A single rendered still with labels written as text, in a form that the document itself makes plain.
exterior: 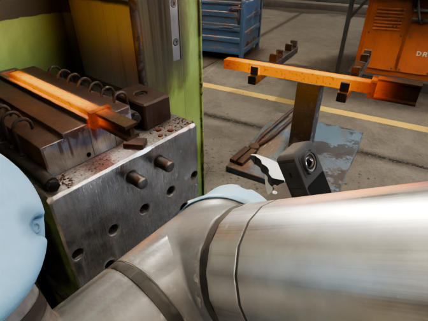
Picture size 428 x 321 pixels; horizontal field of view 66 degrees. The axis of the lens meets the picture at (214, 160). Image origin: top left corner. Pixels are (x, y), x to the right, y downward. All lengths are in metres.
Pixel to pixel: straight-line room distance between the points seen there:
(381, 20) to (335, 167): 3.01
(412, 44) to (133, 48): 3.29
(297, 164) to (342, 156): 0.66
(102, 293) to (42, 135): 0.54
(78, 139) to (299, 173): 0.45
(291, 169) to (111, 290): 0.25
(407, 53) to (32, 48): 3.43
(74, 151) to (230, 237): 0.55
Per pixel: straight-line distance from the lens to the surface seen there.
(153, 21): 0.93
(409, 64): 3.96
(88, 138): 0.70
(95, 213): 0.71
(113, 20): 0.97
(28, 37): 1.14
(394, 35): 3.90
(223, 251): 0.17
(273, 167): 0.50
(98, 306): 0.19
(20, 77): 0.95
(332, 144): 1.08
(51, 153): 0.67
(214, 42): 4.38
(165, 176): 0.80
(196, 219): 0.20
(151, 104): 0.78
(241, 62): 0.85
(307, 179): 0.39
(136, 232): 0.82
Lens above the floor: 1.29
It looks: 34 degrees down
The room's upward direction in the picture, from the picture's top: straight up
